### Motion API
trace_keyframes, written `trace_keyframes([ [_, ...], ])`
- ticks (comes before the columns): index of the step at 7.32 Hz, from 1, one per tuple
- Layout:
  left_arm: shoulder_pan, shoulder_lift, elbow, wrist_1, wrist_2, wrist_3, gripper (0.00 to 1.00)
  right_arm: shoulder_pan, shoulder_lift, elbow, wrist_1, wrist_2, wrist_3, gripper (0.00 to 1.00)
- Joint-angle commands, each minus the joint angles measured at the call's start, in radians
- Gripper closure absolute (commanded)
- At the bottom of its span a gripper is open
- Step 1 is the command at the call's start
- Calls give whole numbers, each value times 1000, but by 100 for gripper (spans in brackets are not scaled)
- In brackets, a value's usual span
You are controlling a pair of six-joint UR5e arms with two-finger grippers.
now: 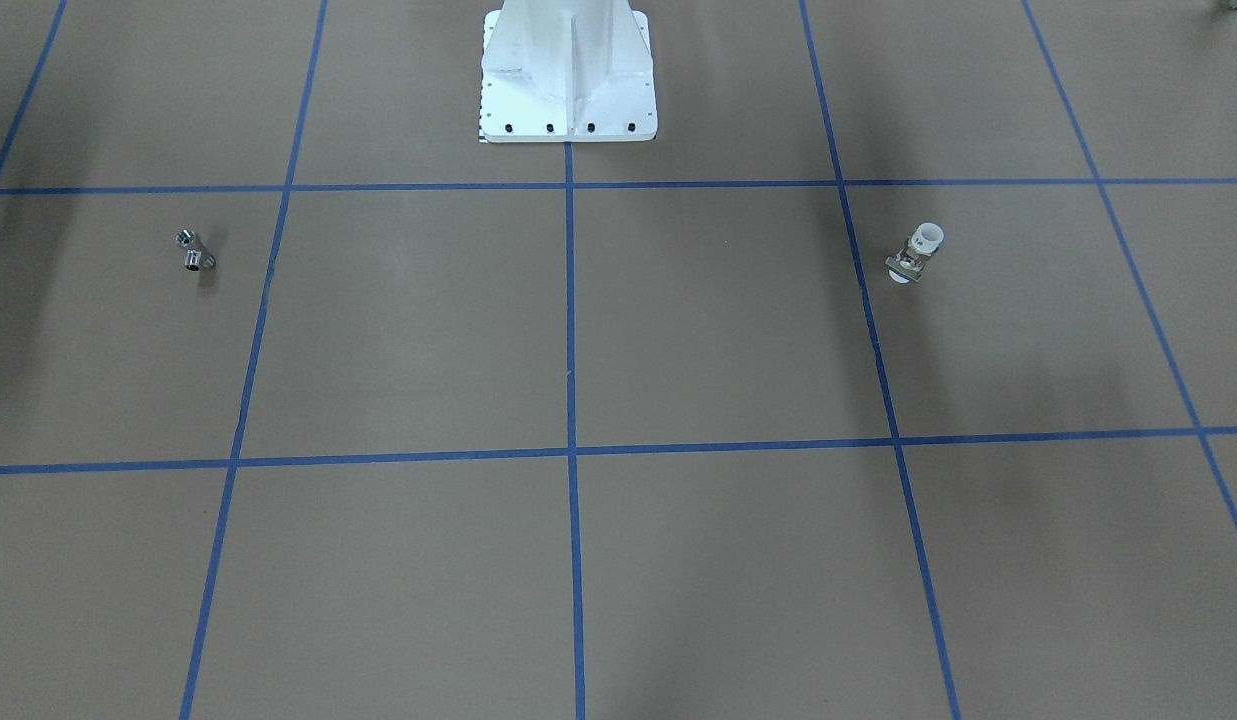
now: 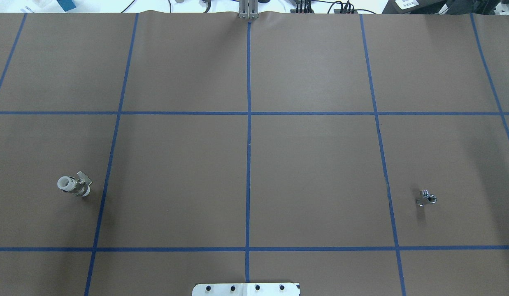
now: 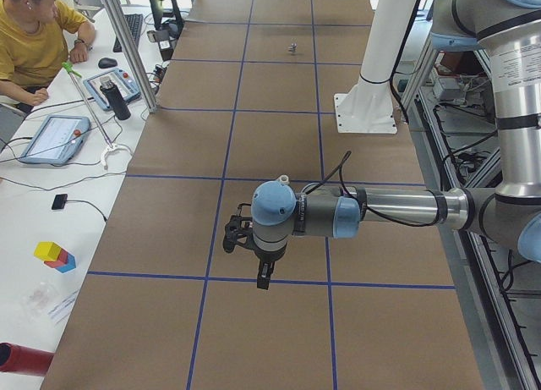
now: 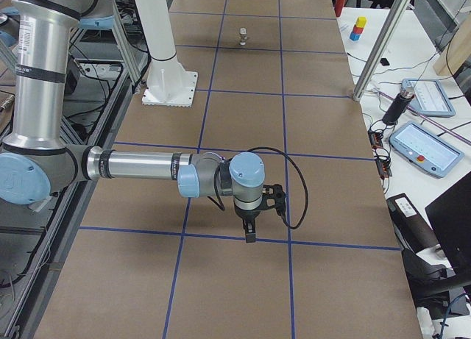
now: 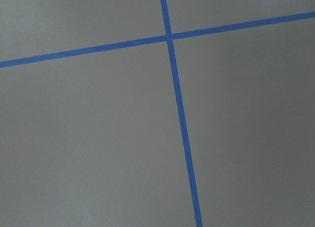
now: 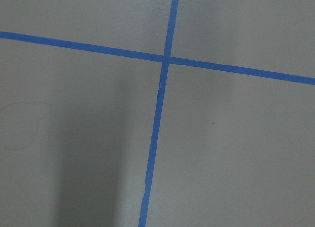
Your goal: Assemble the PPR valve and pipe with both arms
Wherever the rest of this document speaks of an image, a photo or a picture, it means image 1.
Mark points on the white PPR valve with handle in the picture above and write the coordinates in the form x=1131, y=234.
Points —
x=907, y=265

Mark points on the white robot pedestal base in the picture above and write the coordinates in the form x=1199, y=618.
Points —
x=567, y=72

